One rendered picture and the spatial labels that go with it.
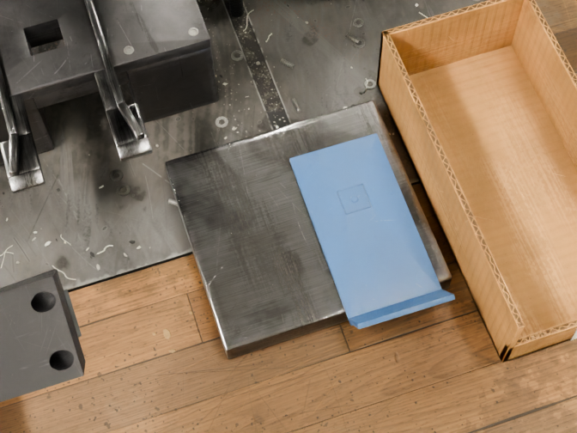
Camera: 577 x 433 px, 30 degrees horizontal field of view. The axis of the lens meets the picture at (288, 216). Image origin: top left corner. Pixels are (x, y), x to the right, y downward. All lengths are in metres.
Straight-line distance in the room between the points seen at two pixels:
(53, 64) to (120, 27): 0.06
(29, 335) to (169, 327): 0.35
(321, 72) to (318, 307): 0.21
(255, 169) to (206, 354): 0.14
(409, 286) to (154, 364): 0.19
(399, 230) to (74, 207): 0.25
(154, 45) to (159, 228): 0.14
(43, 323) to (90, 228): 0.38
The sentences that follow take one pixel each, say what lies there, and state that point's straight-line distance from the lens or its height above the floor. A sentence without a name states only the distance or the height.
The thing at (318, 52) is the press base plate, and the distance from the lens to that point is 0.89.
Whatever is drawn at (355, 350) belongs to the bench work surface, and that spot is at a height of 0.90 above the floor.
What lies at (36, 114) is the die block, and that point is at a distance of 0.82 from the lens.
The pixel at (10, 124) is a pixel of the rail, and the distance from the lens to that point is 0.78.
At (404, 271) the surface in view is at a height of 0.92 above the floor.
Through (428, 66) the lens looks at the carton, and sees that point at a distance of 0.88.
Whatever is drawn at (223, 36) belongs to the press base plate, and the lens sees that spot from 0.91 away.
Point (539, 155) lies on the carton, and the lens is 0.85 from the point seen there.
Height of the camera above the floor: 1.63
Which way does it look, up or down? 63 degrees down
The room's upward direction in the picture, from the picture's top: 2 degrees counter-clockwise
